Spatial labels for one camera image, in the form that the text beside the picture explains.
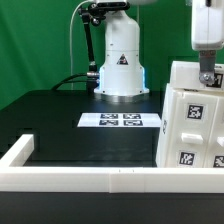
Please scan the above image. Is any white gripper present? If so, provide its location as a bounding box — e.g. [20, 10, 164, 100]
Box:
[191, 0, 224, 85]

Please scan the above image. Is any white base marker plate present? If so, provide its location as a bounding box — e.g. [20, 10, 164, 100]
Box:
[78, 113, 161, 128]

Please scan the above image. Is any white cabinet top block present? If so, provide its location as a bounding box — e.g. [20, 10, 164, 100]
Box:
[170, 61, 224, 92]

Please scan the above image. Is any white U-shaped obstacle frame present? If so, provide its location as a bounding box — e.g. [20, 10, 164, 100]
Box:
[0, 134, 224, 193]

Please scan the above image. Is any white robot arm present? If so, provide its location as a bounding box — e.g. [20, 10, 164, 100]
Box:
[89, 0, 224, 102]

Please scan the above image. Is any white cabinet body box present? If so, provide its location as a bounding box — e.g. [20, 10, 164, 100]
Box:
[156, 84, 224, 168]

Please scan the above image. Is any white cable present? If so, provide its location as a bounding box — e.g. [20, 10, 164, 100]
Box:
[68, 0, 93, 91]

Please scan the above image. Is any black cable bundle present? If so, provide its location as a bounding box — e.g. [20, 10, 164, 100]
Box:
[50, 71, 101, 92]

